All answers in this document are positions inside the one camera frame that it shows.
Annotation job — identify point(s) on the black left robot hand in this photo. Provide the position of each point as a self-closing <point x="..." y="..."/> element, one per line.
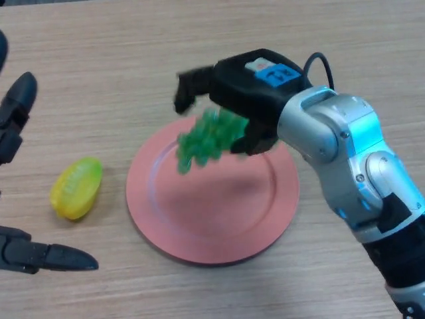
<point x="13" y="109"/>

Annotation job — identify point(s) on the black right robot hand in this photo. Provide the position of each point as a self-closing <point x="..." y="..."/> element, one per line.
<point x="245" y="93"/>

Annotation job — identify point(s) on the green grape bunch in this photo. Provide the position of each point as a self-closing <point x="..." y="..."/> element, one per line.
<point x="209" y="139"/>

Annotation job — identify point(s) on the pink round plate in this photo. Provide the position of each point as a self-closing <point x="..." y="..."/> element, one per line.
<point x="212" y="212"/>

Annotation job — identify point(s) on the yellow green starfruit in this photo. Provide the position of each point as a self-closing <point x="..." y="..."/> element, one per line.
<point x="76" y="189"/>

